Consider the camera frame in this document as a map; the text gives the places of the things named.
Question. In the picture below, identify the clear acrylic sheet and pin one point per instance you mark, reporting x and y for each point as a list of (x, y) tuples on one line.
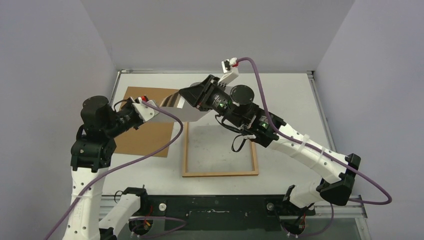
[(212, 148)]

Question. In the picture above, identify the wooden picture frame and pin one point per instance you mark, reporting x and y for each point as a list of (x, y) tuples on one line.
[(185, 162)]

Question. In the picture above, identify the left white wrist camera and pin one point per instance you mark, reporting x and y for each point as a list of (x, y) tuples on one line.
[(146, 110)]

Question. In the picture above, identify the aluminium rail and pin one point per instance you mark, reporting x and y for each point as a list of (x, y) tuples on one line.
[(322, 209)]

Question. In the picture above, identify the photo print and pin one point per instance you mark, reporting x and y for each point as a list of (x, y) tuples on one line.
[(169, 100)]

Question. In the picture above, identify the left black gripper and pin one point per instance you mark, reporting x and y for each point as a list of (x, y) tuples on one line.
[(130, 105)]

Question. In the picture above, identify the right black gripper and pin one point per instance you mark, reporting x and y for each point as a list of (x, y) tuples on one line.
[(201, 96)]

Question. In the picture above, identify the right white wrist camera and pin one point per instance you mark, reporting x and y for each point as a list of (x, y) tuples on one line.
[(230, 71)]

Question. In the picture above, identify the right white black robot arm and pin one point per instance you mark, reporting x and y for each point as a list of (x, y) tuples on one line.
[(235, 104)]

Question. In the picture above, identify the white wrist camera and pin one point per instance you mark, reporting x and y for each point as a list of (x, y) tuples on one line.
[(146, 110), (230, 71)]

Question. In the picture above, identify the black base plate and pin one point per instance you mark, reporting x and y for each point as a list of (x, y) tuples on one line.
[(221, 212)]

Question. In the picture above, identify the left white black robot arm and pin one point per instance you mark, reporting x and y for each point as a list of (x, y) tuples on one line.
[(91, 156)]

